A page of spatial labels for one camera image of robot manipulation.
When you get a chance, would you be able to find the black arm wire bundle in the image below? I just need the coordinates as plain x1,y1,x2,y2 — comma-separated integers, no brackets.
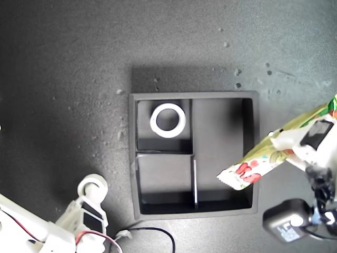
305,166,337,227

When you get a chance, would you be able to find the red gripper motor wire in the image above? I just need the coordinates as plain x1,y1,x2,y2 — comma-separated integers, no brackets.
75,230,123,253

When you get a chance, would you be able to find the large white tape roll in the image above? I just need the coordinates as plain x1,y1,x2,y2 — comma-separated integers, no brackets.
149,102,187,139

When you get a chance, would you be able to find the black compartment tray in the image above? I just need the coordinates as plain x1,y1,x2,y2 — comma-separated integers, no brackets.
128,91,260,221

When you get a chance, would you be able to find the green red snack bar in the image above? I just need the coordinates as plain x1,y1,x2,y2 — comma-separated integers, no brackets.
216,93,337,191

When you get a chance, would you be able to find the red forearm wire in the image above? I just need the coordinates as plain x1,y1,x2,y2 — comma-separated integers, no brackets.
6,210,43,243

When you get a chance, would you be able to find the small white tape roll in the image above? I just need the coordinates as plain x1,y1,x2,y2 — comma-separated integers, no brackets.
77,173,109,207

